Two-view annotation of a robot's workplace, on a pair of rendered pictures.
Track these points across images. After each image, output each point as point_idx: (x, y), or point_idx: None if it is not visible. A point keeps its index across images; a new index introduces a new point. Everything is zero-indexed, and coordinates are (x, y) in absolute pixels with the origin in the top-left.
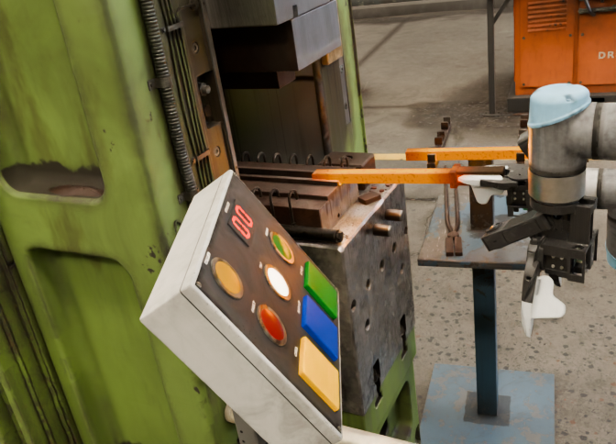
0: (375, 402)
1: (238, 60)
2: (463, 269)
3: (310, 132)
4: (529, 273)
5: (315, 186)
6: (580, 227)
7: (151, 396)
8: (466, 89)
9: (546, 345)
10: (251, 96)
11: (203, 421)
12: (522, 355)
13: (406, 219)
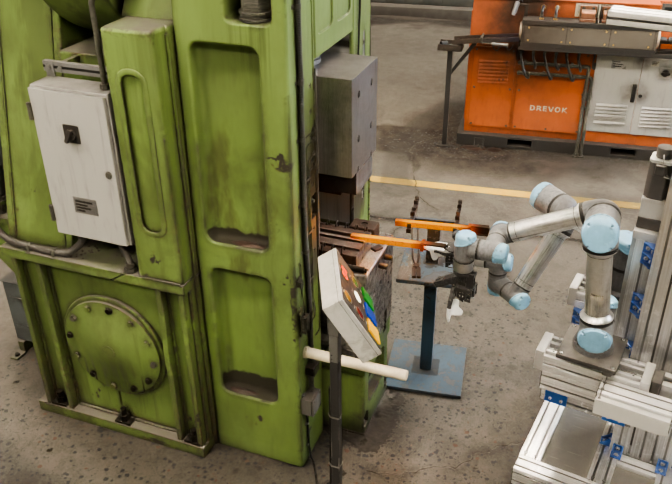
0: None
1: (326, 184)
2: None
3: (343, 205)
4: (450, 298)
5: (352, 242)
6: (470, 282)
7: (259, 345)
8: (424, 115)
9: (464, 330)
10: None
11: (293, 356)
12: (448, 336)
13: None
